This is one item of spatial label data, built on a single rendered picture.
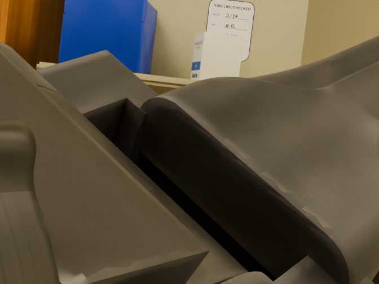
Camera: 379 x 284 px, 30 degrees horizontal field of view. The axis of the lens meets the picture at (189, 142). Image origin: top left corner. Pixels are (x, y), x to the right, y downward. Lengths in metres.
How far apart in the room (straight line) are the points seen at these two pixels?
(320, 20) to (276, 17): 0.45
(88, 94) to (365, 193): 0.07
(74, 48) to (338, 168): 0.73
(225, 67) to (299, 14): 0.14
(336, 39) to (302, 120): 1.23
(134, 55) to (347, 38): 0.63
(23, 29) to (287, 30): 0.35
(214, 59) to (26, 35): 0.27
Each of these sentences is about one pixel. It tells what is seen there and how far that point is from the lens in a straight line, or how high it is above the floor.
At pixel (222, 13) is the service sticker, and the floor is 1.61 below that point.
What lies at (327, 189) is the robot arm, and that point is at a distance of 0.15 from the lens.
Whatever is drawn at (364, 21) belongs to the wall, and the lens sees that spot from 1.41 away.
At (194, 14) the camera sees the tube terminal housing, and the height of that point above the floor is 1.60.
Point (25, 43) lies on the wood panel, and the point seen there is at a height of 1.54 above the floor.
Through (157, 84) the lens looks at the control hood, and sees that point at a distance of 0.84.
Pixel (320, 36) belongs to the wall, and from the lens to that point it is 1.39.
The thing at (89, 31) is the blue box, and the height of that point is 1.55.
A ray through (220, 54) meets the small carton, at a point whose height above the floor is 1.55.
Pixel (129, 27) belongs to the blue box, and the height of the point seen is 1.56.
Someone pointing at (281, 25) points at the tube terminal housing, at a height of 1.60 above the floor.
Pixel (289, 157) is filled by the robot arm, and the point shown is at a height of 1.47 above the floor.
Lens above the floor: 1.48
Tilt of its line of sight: 3 degrees down
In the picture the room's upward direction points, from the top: 7 degrees clockwise
